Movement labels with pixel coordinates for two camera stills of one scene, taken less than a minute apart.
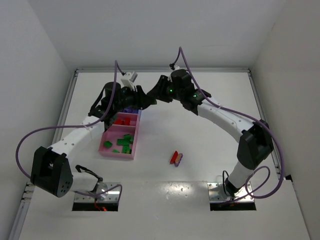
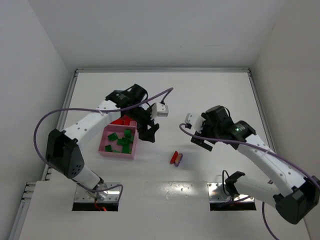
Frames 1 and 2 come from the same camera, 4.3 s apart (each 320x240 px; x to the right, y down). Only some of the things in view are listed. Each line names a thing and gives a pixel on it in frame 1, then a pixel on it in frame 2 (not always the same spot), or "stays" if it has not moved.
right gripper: [162, 86] -> [203, 138]
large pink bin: [119, 141] stays
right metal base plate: [217, 194] stays
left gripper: [139, 95] -> [146, 125]
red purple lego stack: [176, 158] stays
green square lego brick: [131, 138] -> [127, 133]
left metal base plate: [111, 196] stays
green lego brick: [107, 144] -> [113, 136]
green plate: [126, 149] stays
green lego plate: [124, 142] stays
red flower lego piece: [120, 121] stays
